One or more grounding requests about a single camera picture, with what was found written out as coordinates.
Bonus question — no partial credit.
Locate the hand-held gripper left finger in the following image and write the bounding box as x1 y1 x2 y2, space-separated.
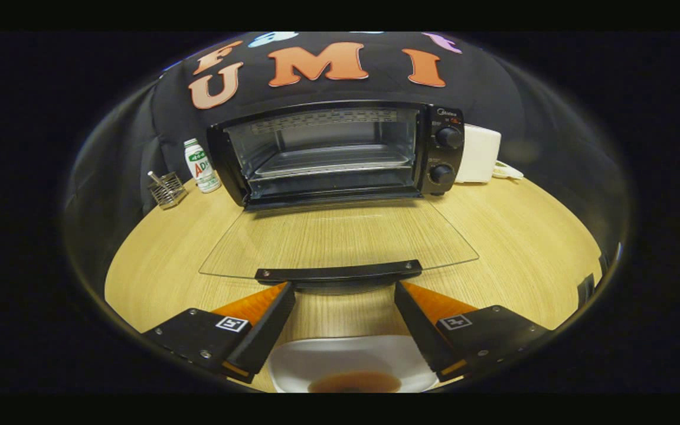
141 282 297 384

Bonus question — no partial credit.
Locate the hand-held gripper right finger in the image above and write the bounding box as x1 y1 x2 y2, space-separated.
394 280 553 383

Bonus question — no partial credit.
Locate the sugared doughnut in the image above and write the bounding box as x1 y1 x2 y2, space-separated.
308 371 403 394

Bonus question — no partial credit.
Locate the black toaster oven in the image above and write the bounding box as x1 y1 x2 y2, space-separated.
198 100 480 296

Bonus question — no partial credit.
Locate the metal oven tray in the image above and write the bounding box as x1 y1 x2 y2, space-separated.
251 143 414 179

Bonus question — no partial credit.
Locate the white pop-up toaster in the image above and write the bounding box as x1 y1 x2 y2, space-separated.
455 124 502 184

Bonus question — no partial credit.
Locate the white plate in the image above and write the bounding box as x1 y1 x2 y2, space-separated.
266 335 440 394

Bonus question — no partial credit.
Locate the white bottle green label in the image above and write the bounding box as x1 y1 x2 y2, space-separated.
184 138 222 194

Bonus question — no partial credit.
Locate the metal wire basket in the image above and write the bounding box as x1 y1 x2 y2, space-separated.
147 171 188 210

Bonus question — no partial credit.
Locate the white power cable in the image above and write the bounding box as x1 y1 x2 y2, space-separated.
492 159 525 180

